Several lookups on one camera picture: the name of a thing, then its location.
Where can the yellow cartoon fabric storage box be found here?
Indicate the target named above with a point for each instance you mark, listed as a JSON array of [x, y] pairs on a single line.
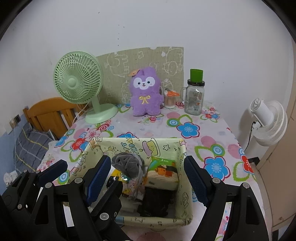
[[167, 148]]

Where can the yellow small packet in box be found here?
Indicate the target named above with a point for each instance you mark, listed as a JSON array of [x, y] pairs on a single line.
[[133, 189]]

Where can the grey plaid pillow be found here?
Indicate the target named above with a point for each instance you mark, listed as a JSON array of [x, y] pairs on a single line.
[[30, 148]]

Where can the wooden chair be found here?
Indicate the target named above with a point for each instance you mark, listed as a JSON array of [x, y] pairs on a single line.
[[53, 114]]

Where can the purple plush toy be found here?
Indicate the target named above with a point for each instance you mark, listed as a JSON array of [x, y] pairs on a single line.
[[145, 89]]

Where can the green desk fan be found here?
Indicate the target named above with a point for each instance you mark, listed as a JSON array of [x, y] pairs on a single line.
[[78, 79]]

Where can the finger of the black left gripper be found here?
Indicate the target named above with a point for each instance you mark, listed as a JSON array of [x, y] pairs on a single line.
[[21, 196]]

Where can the toothpick holder orange lid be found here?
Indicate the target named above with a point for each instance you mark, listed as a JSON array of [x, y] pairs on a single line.
[[170, 98]]

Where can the green cup on jar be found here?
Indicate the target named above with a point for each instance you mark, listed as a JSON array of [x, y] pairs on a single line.
[[196, 75]]

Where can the glass mason jar mug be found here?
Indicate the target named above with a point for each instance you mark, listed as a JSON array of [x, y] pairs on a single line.
[[192, 97]]

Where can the black soft item in box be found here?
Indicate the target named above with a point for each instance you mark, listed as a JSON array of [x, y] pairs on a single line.
[[156, 202]]

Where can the grey velvet drawstring pouch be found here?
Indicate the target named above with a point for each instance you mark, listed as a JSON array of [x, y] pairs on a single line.
[[130, 164]]

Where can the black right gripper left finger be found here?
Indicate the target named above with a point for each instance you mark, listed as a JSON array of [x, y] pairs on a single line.
[[75, 212]]

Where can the beige cartoon cardboard sheet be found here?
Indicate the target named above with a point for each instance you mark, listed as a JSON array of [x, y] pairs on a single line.
[[117, 68]]

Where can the floral tablecloth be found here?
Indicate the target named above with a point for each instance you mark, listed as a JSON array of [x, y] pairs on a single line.
[[208, 140]]

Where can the white floor fan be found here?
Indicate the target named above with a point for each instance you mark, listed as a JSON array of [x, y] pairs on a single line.
[[271, 121]]

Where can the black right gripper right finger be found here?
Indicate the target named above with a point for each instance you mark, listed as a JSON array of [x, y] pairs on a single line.
[[246, 221]]

